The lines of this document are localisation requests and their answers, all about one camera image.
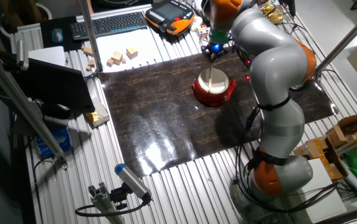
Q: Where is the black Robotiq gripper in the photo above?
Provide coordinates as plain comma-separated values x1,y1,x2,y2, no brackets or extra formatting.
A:
201,42,229,63

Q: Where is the light wooden drumstick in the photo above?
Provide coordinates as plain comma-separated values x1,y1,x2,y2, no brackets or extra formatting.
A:
207,62,214,91

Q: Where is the red drum with white skin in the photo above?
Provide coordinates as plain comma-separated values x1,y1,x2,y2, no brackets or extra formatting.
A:
191,67,237,108

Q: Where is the Rubik's cube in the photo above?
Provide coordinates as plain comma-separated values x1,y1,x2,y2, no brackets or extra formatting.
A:
196,24,211,40

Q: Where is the white round ball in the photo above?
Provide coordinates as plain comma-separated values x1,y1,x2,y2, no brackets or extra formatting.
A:
190,15,204,32

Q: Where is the black filament spool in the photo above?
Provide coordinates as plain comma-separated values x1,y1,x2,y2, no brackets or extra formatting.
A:
201,0,212,24

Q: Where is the orange black teach pendant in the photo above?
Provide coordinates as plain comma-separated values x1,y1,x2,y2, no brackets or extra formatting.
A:
145,0,196,35

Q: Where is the white paper sheet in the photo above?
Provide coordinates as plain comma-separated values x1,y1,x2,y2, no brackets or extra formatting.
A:
95,26,170,73

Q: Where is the golden wrapped item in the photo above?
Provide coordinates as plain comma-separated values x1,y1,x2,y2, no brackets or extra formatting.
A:
264,6,284,26

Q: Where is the large wooden cube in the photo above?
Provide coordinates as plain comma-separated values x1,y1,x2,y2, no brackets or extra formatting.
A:
126,46,139,60

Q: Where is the black handheld tool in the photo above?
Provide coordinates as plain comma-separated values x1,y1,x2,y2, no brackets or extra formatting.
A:
279,0,297,17

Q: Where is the medium wooden block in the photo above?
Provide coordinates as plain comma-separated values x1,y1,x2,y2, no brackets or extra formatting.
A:
111,50,124,66

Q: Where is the dark marble pattern mat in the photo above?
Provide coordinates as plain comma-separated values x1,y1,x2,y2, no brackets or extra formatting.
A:
99,32,336,179

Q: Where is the black keyboard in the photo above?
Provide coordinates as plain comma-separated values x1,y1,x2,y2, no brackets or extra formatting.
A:
70,11,148,42

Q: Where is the flat wooden block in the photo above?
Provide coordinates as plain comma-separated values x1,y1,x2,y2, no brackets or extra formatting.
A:
81,45,95,57

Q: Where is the small box with gold foil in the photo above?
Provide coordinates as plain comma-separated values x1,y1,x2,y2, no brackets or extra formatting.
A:
85,98,111,128

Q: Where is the grey metal stand pole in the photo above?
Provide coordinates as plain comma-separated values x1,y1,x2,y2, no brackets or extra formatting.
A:
313,2,357,77

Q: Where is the brown taped cardboard box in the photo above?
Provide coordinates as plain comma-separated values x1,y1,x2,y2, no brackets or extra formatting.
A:
293,136,349,182

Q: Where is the open cardboard box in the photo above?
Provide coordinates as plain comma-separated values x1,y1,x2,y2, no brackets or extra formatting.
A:
325,111,357,149

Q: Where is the blue computer mouse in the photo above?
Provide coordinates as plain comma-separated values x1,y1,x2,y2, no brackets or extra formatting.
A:
51,28,64,44

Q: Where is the black monitor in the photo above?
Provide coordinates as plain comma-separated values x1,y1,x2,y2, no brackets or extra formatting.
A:
12,57,96,114

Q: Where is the black mouse pad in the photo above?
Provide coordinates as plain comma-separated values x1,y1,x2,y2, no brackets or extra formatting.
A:
40,16,84,52

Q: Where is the white flat box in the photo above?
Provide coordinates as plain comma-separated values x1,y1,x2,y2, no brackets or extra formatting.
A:
299,157,348,223

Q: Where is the blue tissue pack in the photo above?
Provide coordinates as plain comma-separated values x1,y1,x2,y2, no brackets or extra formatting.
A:
35,127,72,159

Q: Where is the short aluminium extrusion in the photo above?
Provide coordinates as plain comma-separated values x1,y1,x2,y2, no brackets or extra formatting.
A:
87,182,126,224

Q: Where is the grey rolled sheet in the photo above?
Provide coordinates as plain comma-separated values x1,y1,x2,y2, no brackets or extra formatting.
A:
341,167,357,202

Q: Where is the black stand base frame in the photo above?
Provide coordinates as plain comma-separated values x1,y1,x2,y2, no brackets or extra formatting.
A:
288,73,315,91

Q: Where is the aluminium frame post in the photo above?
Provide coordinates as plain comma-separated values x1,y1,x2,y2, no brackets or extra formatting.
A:
79,0,103,73

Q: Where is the silver camera with blue cap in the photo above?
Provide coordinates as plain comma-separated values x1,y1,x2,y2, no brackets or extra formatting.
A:
114,163,153,203

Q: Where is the black camera cable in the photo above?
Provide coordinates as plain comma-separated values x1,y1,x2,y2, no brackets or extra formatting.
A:
74,192,153,218

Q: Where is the silver depth camera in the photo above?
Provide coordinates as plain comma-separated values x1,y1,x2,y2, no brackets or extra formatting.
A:
16,39,30,71

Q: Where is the long aluminium frame bar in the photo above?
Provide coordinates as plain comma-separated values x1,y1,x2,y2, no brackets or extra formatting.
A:
0,43,69,170

